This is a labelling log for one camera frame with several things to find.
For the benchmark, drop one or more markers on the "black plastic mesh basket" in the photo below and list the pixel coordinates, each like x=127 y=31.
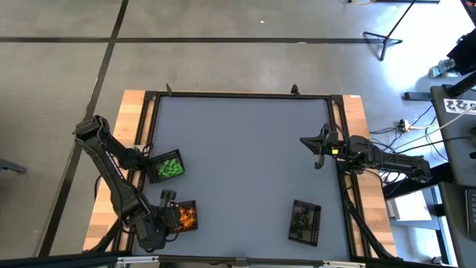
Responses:
x=195 y=219
x=154 y=175
x=314 y=238

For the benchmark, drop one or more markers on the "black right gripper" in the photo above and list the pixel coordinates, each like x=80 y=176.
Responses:
x=329 y=147

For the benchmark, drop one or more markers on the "black tripod stand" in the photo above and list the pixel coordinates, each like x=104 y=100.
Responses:
x=385 y=37

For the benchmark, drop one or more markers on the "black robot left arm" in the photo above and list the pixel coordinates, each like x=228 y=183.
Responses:
x=111 y=171

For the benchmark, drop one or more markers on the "black pole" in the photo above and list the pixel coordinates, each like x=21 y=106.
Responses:
x=463 y=86

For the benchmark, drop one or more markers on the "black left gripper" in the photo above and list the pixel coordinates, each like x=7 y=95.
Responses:
x=171 y=216

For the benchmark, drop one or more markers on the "grey chair leg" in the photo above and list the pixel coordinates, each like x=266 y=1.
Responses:
x=11 y=165

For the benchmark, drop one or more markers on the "person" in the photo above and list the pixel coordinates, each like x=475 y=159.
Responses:
x=465 y=52

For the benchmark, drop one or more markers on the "black power adapter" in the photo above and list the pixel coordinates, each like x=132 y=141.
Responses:
x=403 y=124

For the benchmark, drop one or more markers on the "black keyboard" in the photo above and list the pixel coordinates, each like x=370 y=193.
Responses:
x=472 y=212

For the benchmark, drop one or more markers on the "black table-level camera mount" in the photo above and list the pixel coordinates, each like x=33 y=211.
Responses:
x=241 y=261

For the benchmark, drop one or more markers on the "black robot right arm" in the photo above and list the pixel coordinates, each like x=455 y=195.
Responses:
x=390 y=162

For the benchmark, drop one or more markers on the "green plastic skeleton hand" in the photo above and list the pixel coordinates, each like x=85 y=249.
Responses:
x=179 y=170
x=163 y=173
x=169 y=167
x=166 y=162
x=175 y=164

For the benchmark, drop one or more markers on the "grey cart with label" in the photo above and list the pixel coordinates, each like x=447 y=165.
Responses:
x=453 y=149

